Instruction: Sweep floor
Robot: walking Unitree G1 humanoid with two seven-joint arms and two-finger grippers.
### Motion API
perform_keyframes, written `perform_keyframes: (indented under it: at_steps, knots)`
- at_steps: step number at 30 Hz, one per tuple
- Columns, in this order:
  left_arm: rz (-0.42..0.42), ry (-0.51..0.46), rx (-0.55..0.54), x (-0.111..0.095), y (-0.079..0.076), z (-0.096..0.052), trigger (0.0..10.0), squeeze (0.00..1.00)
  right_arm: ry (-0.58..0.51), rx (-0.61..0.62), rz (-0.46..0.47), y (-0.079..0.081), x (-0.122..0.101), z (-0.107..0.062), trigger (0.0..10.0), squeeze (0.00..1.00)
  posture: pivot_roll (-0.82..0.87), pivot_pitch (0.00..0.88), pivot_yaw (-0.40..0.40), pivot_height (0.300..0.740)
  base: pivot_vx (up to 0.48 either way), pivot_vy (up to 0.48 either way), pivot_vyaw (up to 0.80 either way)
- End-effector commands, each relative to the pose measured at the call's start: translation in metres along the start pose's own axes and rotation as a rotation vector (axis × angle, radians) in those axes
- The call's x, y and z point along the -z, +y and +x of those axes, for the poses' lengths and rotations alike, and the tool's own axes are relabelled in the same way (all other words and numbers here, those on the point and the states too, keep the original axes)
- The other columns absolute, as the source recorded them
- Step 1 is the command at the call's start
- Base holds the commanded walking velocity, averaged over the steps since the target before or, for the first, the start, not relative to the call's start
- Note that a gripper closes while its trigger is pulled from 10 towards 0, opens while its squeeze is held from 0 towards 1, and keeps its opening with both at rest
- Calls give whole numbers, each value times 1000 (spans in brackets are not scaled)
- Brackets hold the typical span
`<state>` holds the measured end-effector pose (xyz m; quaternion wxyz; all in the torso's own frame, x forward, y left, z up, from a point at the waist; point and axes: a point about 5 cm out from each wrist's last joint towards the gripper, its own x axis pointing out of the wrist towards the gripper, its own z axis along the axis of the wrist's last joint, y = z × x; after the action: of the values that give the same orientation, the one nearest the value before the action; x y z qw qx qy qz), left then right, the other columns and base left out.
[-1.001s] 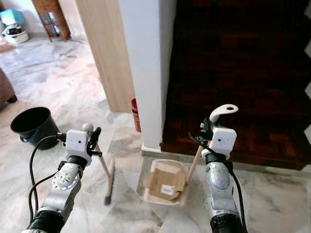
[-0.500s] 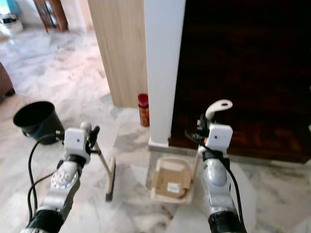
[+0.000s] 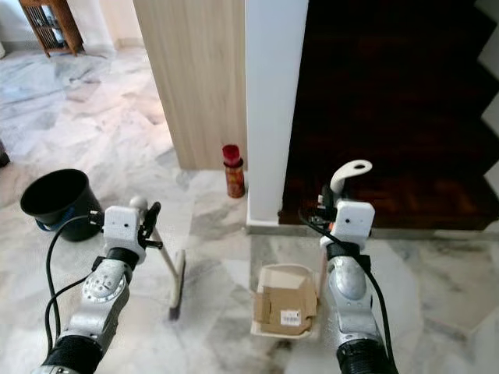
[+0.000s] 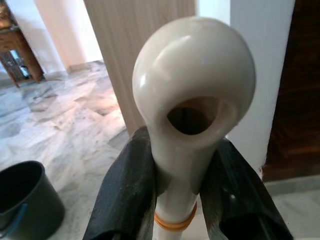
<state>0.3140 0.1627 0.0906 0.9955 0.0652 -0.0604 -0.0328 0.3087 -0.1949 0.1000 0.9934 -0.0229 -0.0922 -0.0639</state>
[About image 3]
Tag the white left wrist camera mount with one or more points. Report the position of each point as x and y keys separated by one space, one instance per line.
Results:
x=123 y=227

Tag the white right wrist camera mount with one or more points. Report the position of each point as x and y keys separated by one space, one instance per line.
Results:
x=355 y=220

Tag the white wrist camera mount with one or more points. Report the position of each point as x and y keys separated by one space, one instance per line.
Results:
x=123 y=227
x=355 y=220

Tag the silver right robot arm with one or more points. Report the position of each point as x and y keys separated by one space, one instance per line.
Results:
x=347 y=284

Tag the cream plastic broom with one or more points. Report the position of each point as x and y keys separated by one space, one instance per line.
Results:
x=178 y=284

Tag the small brown cardboard box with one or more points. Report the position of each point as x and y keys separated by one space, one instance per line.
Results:
x=281 y=304

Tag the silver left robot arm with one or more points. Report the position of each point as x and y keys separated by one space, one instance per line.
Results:
x=97 y=292

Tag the red-capped spray can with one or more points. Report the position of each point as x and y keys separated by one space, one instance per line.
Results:
x=233 y=179

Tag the black plastic bucket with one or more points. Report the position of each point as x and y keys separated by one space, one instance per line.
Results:
x=66 y=210

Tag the brown wooden rack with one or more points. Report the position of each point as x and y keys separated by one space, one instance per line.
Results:
x=51 y=27

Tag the dark brown furniture piece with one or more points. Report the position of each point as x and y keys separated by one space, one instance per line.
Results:
x=3 y=153

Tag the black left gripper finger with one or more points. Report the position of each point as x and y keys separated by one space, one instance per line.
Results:
x=152 y=216

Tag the light wood cabinet panel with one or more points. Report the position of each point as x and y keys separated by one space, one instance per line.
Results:
x=195 y=86

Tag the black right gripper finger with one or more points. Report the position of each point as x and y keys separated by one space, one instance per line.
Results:
x=325 y=197

